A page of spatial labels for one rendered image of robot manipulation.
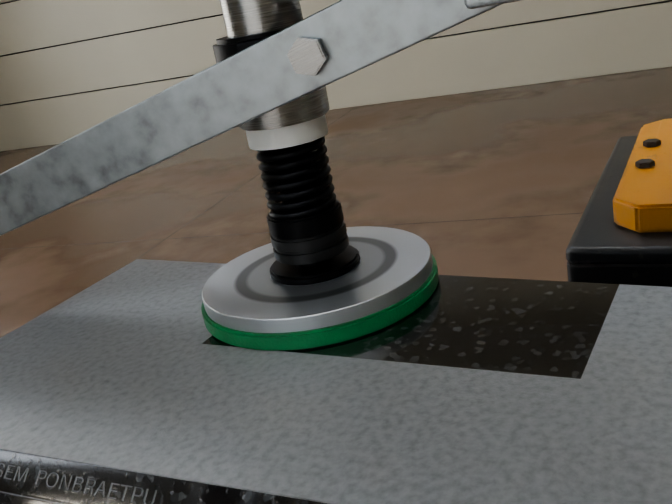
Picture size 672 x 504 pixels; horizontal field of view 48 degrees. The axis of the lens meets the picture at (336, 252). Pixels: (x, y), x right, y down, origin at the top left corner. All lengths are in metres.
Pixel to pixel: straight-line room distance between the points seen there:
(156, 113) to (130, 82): 7.43
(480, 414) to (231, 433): 0.17
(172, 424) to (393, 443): 0.17
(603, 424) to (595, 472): 0.05
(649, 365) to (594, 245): 0.56
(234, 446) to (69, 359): 0.25
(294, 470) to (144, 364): 0.23
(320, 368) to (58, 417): 0.20
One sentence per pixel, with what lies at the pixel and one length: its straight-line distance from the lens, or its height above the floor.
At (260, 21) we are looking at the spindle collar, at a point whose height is 1.12.
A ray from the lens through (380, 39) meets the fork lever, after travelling 0.57.
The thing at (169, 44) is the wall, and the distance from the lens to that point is 7.75.
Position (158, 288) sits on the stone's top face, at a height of 0.87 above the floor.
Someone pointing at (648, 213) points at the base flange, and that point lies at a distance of 1.10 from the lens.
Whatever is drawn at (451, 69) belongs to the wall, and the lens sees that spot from 6.77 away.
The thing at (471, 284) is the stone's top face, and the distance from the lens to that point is 0.68.
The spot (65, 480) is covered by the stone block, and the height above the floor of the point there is 0.86.
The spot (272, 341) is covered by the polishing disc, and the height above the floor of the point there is 0.88.
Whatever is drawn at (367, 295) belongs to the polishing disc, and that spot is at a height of 0.90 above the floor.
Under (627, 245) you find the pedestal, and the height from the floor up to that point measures 0.74.
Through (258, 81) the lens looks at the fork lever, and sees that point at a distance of 0.60.
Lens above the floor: 1.14
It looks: 20 degrees down
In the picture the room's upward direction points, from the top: 11 degrees counter-clockwise
